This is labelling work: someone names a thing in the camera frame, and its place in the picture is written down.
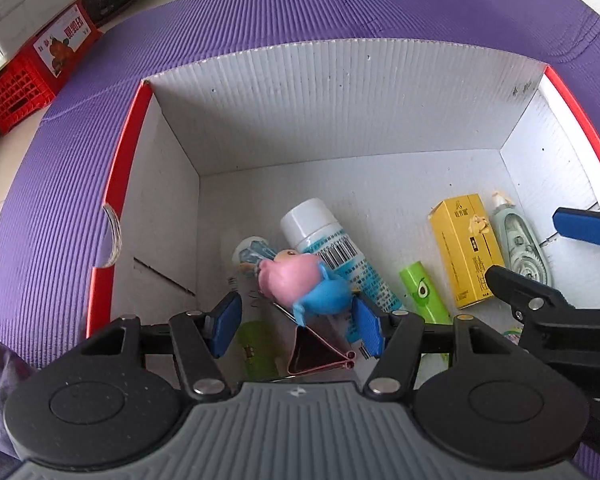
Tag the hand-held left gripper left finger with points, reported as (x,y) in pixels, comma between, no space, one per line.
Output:
(227,325)

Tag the grey purple cloth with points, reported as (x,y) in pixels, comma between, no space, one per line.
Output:
(0,395)

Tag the pink and blue pig toy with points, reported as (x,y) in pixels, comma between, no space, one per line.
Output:
(290,275)

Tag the red cardboard box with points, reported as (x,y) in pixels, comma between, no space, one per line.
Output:
(330,110)

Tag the green and white marker pen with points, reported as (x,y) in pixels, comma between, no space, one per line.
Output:
(252,355)

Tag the pink binder clip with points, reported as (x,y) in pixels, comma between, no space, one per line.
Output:
(315,350)

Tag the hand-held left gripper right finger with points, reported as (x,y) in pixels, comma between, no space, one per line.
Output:
(367,327)

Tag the red plastic crate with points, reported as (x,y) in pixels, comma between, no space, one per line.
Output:
(15,90)

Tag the yellow carton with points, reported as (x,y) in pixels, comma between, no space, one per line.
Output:
(460,240)

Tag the white spray bottle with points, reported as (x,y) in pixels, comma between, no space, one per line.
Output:
(325,240)

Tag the green highlighter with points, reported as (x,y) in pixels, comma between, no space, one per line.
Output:
(420,290)

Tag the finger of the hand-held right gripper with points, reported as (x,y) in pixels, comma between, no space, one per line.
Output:
(525,295)
(587,227)

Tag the teal correction tape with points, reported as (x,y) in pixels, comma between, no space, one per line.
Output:
(520,240)

